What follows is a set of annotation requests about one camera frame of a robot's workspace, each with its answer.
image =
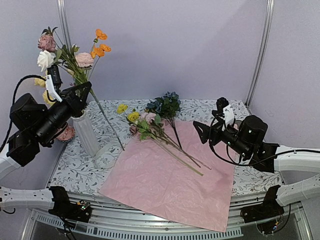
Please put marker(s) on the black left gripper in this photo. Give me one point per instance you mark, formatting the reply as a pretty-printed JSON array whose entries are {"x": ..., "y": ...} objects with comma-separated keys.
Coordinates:
[{"x": 77, "y": 104}]

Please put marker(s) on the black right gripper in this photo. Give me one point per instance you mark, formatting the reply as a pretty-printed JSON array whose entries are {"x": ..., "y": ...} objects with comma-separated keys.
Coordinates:
[{"x": 204, "y": 136}]

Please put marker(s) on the pink peony flower stem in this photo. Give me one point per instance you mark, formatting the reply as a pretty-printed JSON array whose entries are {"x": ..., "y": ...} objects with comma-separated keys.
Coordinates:
[{"x": 79, "y": 63}]

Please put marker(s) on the white ribbed ceramic vase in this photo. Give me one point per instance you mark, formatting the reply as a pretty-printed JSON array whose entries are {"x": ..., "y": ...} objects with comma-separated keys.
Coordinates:
[{"x": 85, "y": 132}]

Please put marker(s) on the pale yellow rose stem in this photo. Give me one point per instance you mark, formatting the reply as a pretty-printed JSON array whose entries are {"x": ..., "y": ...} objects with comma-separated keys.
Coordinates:
[{"x": 41, "y": 82}]

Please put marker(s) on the orange poppy flower stem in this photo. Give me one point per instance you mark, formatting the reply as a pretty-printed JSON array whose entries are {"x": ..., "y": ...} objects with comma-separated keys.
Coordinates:
[{"x": 98, "y": 50}]

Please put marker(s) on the artificial flower bouquet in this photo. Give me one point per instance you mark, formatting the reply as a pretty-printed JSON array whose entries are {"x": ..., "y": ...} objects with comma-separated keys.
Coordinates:
[{"x": 148, "y": 125}]

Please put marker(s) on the mauve and white rose stem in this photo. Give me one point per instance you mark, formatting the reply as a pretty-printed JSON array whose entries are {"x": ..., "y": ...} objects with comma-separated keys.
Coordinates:
[{"x": 50, "y": 42}]

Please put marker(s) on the pink wrapping paper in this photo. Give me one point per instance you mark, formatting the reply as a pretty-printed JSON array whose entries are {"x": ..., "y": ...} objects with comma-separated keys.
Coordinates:
[{"x": 193, "y": 187}]

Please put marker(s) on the cream printed ribbon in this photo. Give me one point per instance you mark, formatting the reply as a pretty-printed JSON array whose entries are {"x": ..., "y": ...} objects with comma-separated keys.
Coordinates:
[{"x": 107, "y": 156}]

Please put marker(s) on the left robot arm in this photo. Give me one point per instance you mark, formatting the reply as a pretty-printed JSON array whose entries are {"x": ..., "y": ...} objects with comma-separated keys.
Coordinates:
[{"x": 37, "y": 127}]

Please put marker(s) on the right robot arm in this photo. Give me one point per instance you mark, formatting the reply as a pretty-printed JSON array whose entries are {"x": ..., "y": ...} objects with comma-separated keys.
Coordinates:
[{"x": 248, "y": 142}]

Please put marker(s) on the blue hydrangea flower stem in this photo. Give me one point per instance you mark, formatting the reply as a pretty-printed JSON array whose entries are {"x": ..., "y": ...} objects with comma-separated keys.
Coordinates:
[{"x": 167, "y": 107}]

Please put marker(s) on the pink patterned small object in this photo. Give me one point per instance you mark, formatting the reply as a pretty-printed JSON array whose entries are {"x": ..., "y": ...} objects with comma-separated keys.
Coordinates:
[{"x": 67, "y": 135}]

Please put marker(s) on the floral patterned tablecloth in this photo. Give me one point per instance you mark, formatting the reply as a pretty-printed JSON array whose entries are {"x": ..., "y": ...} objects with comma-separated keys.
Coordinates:
[{"x": 75, "y": 170}]

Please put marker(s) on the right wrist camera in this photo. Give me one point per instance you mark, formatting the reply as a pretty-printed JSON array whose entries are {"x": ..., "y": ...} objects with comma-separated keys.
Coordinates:
[{"x": 225, "y": 111}]

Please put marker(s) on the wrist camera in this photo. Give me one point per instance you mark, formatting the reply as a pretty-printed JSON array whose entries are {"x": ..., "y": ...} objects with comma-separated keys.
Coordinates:
[
  {"x": 53, "y": 83},
  {"x": 225, "y": 111}
]

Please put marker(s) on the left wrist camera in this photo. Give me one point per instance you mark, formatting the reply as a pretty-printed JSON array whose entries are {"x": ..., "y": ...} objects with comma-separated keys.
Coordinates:
[{"x": 53, "y": 83}]

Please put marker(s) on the left aluminium frame post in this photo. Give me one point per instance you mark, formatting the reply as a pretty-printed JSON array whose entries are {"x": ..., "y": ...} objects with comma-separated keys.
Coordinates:
[{"x": 65, "y": 22}]

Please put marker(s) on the aluminium frame post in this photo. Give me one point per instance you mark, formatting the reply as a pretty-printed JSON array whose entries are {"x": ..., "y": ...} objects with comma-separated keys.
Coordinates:
[
  {"x": 261, "y": 51},
  {"x": 65, "y": 22}
]

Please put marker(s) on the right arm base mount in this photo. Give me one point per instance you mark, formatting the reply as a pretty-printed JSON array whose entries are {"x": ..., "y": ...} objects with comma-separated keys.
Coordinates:
[{"x": 269, "y": 208}]

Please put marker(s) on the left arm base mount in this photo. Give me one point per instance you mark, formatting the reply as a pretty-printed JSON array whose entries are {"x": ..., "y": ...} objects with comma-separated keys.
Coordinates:
[{"x": 62, "y": 206}]

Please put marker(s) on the aluminium front rail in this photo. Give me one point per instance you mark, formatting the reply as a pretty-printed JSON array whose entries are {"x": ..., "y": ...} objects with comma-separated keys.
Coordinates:
[{"x": 111, "y": 220}]

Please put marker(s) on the right aluminium frame post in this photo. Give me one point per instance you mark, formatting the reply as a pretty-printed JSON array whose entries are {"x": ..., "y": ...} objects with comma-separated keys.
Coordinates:
[{"x": 261, "y": 51}]

